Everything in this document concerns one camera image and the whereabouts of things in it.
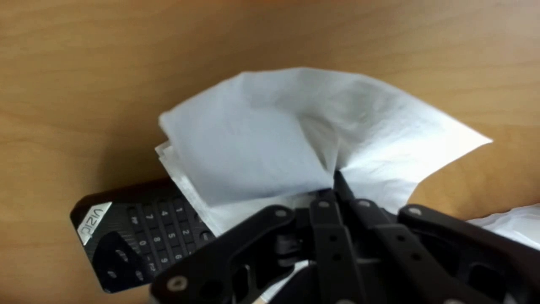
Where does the white paper towel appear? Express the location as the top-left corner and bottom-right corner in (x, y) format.
(154, 65), (495, 239)

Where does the crumpled white paper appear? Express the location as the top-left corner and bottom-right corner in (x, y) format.
(465, 202), (540, 253)

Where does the black remote control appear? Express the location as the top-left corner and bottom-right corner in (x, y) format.
(70, 177), (220, 295)

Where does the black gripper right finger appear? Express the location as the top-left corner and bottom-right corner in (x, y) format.
(333, 168), (540, 304)

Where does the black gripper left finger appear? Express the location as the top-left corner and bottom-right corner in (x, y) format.
(149, 188), (365, 304)

